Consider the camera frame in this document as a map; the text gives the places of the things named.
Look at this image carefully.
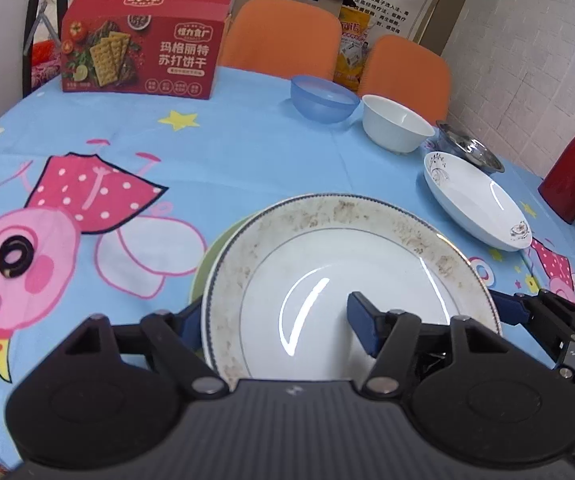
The red cracker box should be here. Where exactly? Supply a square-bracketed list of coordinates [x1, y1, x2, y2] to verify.
[61, 0, 233, 100]

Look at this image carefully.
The yellow snack bag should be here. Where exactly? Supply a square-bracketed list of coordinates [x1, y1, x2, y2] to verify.
[333, 6, 370, 92]

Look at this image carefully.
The black chair frame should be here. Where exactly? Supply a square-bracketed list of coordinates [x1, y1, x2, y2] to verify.
[22, 0, 70, 98]

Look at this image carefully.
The white ribbed bowl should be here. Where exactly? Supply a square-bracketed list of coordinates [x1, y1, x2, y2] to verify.
[361, 94, 435, 154]

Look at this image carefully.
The black hair tie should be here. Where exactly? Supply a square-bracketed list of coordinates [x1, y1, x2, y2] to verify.
[0, 234, 36, 280]

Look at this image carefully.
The green plate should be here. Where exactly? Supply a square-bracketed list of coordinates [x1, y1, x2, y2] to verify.
[189, 217, 250, 304]

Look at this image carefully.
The blue cartoon pig tablecloth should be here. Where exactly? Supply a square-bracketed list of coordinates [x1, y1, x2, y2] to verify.
[0, 68, 575, 468]

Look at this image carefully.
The white floral oval plate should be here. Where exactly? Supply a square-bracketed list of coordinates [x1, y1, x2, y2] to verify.
[423, 151, 533, 252]

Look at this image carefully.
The white plate with speckled rim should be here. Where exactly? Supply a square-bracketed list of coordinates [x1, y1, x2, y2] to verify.
[202, 194, 501, 385]

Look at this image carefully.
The stainless steel bowl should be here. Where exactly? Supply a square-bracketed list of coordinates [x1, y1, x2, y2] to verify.
[436, 122, 504, 174]

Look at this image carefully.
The left orange chair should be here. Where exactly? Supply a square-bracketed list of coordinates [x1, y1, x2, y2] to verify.
[219, 0, 342, 80]

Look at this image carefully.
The orange chair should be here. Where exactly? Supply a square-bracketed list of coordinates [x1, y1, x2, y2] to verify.
[358, 35, 451, 125]
[219, 0, 342, 80]

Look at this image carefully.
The blue translucent plastic bowl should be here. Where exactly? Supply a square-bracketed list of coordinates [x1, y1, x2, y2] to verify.
[291, 75, 360, 125]

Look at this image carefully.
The right orange chair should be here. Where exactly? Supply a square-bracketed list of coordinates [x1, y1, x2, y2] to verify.
[358, 35, 451, 125]

